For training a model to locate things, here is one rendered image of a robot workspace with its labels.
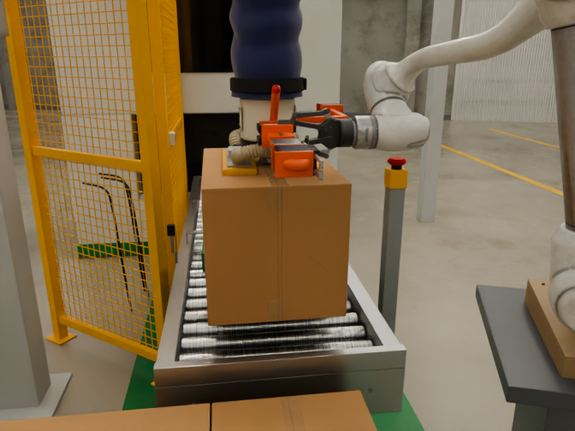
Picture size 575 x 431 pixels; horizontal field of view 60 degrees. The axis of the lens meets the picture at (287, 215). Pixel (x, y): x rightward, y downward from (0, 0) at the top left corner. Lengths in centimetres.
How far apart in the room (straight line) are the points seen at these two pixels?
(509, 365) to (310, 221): 59
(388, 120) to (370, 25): 1103
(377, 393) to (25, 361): 143
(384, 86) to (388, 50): 1090
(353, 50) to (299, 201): 1111
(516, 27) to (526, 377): 74
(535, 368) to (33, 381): 187
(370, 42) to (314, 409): 1134
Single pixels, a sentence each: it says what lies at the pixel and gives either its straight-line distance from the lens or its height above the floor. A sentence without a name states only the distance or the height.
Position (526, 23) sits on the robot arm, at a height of 147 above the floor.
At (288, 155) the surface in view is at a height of 122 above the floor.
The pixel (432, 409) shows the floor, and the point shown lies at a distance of 231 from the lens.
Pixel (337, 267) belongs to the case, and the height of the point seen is 84.
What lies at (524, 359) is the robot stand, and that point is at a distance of 128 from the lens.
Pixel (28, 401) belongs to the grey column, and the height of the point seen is 4.
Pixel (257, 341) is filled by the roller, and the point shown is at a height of 54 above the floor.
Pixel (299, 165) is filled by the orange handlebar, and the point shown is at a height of 121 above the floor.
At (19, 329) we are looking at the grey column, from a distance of 227.
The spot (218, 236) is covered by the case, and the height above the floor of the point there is 94.
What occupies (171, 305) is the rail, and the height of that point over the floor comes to 60.
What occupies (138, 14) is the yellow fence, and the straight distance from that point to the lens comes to 195.
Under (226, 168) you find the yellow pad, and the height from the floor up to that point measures 110.
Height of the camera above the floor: 140
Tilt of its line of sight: 18 degrees down
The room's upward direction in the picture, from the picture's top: straight up
